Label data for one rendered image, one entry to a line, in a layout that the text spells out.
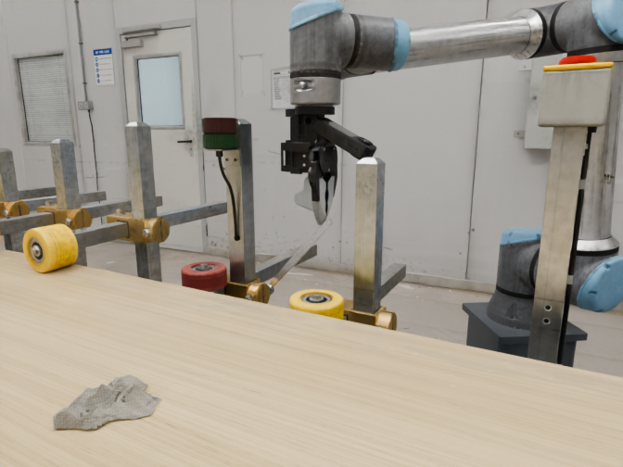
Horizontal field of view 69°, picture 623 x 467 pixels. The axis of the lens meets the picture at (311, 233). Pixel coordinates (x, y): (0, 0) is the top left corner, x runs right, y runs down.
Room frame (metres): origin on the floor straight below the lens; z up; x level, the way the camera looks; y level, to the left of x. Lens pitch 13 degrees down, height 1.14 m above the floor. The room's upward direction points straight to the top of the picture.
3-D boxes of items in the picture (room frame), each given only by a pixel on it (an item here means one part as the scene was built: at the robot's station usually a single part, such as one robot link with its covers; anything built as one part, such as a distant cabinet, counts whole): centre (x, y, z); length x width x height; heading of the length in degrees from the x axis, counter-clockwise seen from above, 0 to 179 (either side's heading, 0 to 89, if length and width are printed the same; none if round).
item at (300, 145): (0.84, 0.00, 1.13); 0.09 x 0.08 x 0.12; 62
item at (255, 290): (0.82, 0.15, 0.85); 0.14 x 0.06 x 0.05; 62
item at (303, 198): (0.82, 0.01, 1.02); 0.06 x 0.03 x 0.09; 62
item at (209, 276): (0.78, 0.19, 0.85); 0.08 x 0.08 x 0.11
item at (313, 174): (0.80, -0.01, 1.07); 0.05 x 0.02 x 0.09; 152
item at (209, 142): (0.77, 0.15, 1.13); 0.06 x 0.06 x 0.02
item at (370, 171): (0.70, -0.09, 0.87); 0.04 x 0.04 x 0.48; 62
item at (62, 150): (1.05, 0.57, 0.89); 0.04 x 0.04 x 0.48; 62
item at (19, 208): (1.18, 0.81, 0.95); 0.14 x 0.06 x 0.05; 62
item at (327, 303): (0.62, -0.01, 0.85); 0.08 x 0.08 x 0.11
